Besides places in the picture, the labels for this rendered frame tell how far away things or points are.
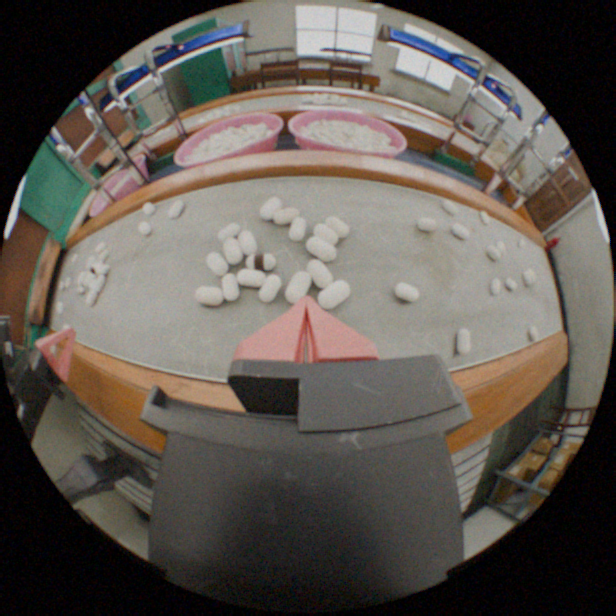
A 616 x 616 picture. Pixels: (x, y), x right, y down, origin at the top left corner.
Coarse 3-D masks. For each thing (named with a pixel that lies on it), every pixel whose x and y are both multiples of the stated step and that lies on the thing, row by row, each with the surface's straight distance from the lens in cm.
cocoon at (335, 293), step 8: (328, 288) 19; (336, 288) 19; (344, 288) 19; (320, 296) 19; (328, 296) 19; (336, 296) 19; (344, 296) 19; (320, 304) 19; (328, 304) 19; (336, 304) 19
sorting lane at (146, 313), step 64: (192, 192) 39; (256, 192) 31; (320, 192) 30; (384, 192) 33; (128, 256) 41; (192, 256) 28; (384, 256) 25; (448, 256) 32; (512, 256) 54; (64, 320) 72; (128, 320) 34; (192, 320) 24; (256, 320) 21; (384, 320) 22; (448, 320) 27; (512, 320) 43
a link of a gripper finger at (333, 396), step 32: (288, 320) 8; (256, 352) 6; (288, 352) 6; (256, 384) 6; (288, 384) 5; (320, 384) 5; (352, 384) 5; (384, 384) 5; (416, 384) 6; (448, 384) 6; (320, 416) 5; (352, 416) 5; (384, 416) 5; (416, 416) 5
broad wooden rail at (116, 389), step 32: (96, 352) 44; (512, 352) 43; (544, 352) 56; (96, 384) 40; (128, 384) 30; (160, 384) 26; (192, 384) 24; (224, 384) 22; (480, 384) 29; (512, 384) 38; (544, 384) 58; (128, 416) 32; (480, 416) 31; (512, 416) 42; (160, 448) 29
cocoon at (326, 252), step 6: (312, 240) 21; (318, 240) 21; (312, 246) 21; (318, 246) 21; (324, 246) 21; (330, 246) 21; (312, 252) 22; (318, 252) 21; (324, 252) 21; (330, 252) 21; (324, 258) 21; (330, 258) 21
